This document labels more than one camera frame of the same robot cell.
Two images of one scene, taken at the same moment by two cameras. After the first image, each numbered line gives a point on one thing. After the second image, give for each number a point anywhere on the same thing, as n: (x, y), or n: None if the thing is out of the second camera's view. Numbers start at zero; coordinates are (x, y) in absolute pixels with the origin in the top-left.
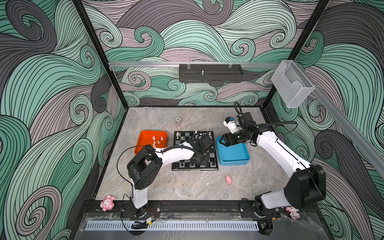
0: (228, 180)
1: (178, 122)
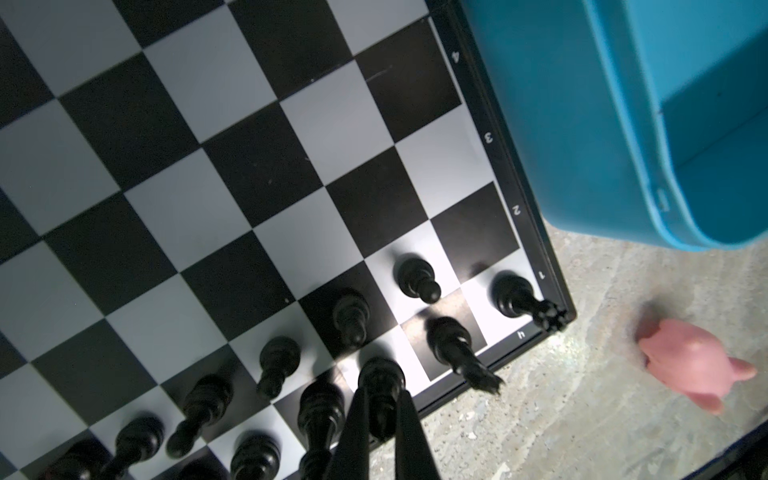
0: (693, 360)
1: None
